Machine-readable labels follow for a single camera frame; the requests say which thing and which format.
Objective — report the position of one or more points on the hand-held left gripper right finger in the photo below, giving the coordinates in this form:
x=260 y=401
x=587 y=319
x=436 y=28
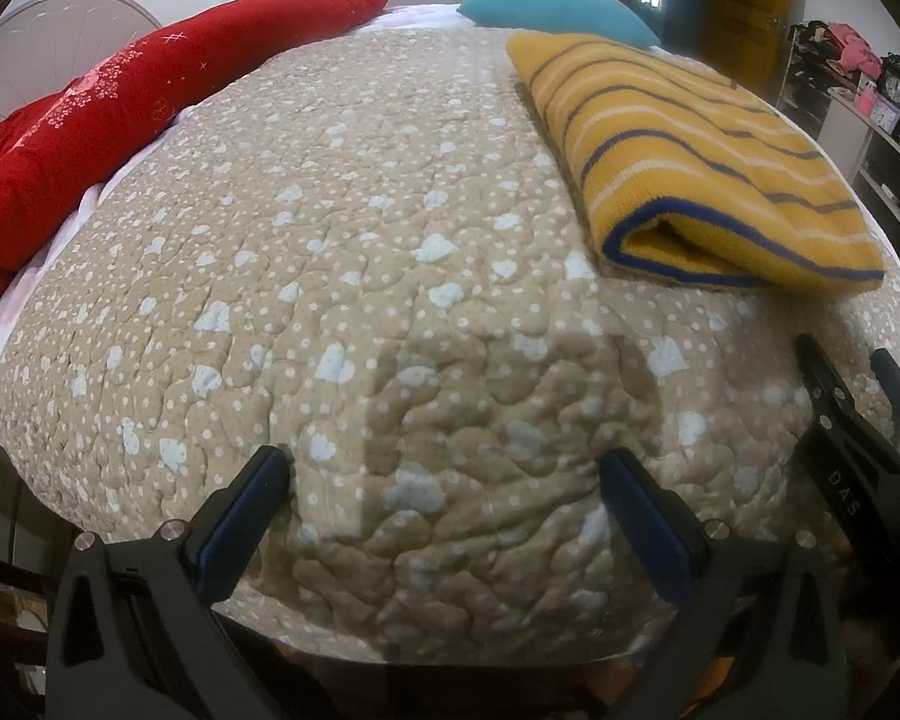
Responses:
x=645 y=532

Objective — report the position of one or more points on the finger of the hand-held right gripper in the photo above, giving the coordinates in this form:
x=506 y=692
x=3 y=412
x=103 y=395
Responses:
x=898 y=394
x=816 y=371

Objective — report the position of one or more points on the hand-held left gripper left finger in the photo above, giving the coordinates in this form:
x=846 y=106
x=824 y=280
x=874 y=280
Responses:
x=240 y=525

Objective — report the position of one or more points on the yellow striped sweater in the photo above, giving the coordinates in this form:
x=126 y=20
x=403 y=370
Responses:
x=682 y=150

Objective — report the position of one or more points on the dark wooden furniture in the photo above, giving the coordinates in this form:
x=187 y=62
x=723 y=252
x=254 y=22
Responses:
x=0 y=585

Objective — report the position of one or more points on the white shelf unit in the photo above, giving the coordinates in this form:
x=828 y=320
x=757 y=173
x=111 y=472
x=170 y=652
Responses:
x=847 y=124

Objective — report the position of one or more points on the small pink clock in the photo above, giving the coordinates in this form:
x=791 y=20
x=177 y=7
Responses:
x=885 y=114

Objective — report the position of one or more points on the beige dotted quilt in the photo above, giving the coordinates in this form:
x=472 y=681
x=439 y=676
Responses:
x=345 y=277

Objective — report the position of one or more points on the black alarm clock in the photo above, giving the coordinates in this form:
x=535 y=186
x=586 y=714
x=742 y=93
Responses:
x=897 y=86

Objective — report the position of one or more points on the pink clothing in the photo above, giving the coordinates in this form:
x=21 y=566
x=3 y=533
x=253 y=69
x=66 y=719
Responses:
x=855 y=45

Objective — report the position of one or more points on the yellow wooden door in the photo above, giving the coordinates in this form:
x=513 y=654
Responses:
x=750 y=0

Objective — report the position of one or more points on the teal pillow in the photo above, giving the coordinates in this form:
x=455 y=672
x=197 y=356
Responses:
x=555 y=7

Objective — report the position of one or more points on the red blanket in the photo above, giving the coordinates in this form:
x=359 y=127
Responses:
x=120 y=90

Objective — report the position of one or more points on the pale headboard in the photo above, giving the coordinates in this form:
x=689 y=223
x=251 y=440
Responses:
x=60 y=22

